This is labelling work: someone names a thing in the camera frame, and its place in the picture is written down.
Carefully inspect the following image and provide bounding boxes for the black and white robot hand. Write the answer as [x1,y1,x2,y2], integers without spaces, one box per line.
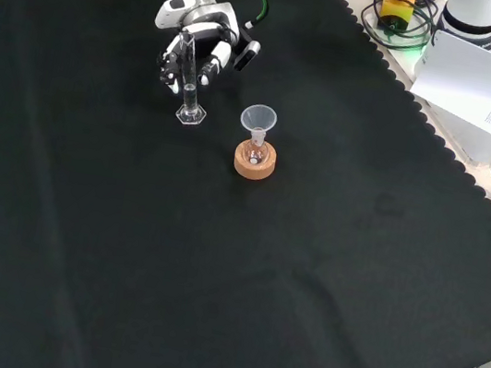
[143,0,246,106]

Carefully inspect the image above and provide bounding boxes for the clear glass graduated cylinder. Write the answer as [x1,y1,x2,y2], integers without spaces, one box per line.
[173,30,221,129]

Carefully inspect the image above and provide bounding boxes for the clear plastic funnel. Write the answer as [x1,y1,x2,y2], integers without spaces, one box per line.
[236,101,281,146]

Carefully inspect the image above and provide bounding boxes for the round-bottom glass flask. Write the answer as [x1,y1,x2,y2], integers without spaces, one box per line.
[243,128,275,168]

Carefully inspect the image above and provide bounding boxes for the yellow stop button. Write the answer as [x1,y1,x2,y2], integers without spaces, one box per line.
[375,0,418,35]

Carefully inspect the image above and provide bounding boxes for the black bench cloth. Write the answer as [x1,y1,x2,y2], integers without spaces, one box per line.
[0,0,491,368]

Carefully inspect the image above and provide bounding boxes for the pale board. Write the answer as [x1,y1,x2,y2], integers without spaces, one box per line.
[404,26,491,137]

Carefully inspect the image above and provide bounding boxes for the pale grey box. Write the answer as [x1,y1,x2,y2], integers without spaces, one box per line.
[400,33,491,169]

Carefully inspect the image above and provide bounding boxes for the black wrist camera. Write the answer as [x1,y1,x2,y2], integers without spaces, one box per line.
[231,36,264,76]

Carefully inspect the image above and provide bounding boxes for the black looped cables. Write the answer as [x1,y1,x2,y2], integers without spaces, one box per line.
[355,0,446,57]

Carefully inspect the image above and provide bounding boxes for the cork ring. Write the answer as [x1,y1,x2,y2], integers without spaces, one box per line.
[230,139,281,184]

